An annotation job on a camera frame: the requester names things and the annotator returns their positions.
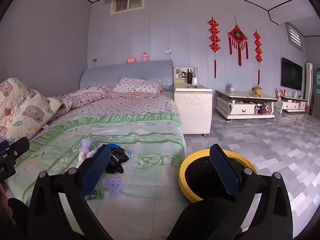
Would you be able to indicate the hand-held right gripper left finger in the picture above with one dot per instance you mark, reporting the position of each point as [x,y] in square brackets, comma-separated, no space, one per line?
[97,166]

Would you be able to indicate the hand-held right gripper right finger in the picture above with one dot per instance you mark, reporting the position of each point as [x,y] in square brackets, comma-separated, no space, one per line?
[225,170]

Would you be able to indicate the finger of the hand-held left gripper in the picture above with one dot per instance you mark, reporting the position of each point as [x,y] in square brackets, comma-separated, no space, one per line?
[21,146]

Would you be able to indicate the black plastic bag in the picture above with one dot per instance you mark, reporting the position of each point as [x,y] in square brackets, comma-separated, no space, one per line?
[117,158]

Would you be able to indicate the white foam net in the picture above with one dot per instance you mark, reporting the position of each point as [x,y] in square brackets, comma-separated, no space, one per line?
[86,146]

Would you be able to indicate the purple foam net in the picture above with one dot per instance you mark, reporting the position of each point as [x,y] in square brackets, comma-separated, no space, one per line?
[113,185]

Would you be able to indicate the blue rubber glove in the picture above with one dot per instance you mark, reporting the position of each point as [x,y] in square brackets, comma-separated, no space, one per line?
[113,146]

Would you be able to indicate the green snack wrapper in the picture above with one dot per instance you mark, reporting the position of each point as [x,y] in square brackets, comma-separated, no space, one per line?
[96,195]

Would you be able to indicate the blue white candy wrapper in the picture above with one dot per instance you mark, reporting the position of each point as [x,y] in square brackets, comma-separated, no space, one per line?
[128,154]

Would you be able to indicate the yellow-rimmed black trash bin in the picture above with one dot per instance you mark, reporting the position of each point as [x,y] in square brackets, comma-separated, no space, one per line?
[184,171]

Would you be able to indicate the bear print quilt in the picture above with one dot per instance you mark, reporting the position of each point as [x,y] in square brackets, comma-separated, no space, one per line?
[27,107]

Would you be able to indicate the person's left leg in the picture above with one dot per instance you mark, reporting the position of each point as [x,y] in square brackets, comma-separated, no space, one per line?
[18,220]

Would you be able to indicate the green floral bedsheet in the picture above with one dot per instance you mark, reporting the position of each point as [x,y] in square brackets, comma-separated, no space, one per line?
[150,142]

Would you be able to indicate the white coffee table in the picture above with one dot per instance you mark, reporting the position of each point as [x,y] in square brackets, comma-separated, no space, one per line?
[240,108]

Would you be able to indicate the white nightstand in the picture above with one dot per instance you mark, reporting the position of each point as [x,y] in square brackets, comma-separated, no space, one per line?
[192,110]

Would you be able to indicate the pink polka-dot bedsheet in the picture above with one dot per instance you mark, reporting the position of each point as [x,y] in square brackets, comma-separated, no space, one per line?
[130,103]

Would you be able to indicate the pink polka-dot duvet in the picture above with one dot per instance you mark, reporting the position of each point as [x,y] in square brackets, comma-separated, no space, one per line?
[82,96]

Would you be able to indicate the small white bottle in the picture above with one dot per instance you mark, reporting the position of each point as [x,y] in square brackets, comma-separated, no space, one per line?
[231,88]

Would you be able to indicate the yellow toy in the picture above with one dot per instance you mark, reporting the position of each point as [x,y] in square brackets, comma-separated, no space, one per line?
[257,91]

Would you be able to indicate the pink polka-dot pillow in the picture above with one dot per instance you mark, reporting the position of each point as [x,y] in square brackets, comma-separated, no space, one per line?
[136,87]

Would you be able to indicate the white television stand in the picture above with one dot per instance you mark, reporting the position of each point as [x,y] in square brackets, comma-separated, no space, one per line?
[290,105]

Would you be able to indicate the white cup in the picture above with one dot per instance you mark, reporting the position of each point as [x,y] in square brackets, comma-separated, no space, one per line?
[194,81]

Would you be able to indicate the pink figurines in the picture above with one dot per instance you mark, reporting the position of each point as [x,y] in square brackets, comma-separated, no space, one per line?
[280,93]

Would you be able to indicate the bed with grey headboard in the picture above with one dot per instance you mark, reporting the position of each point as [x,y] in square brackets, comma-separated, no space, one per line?
[125,72]

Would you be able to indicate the black bottle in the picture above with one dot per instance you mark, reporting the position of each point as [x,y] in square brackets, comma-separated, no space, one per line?
[189,76]

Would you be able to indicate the pink plush toy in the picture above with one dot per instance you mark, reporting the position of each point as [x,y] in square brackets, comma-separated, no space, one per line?
[144,57]
[131,60]

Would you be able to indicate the white standing air conditioner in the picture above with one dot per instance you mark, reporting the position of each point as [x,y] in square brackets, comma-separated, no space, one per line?
[309,82]

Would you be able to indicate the red diamond tassel decoration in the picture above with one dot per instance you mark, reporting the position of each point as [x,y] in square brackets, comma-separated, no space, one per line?
[237,35]

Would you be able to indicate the louvred window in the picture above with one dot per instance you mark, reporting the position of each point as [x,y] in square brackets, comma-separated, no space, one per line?
[294,36]

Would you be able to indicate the small high window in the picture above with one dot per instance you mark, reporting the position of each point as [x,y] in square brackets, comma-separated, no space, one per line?
[127,3]

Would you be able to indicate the wall television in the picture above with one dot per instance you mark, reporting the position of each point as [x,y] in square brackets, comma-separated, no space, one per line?
[291,73]

